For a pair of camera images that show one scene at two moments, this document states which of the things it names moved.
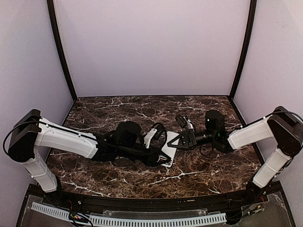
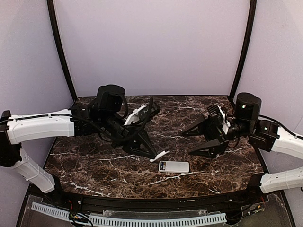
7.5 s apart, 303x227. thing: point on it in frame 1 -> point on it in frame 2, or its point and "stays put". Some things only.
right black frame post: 247,48 stays put
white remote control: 168,151 -> 173,166
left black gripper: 151,158 -> 132,138
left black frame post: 61,47 stays put
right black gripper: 190,138 -> 213,133
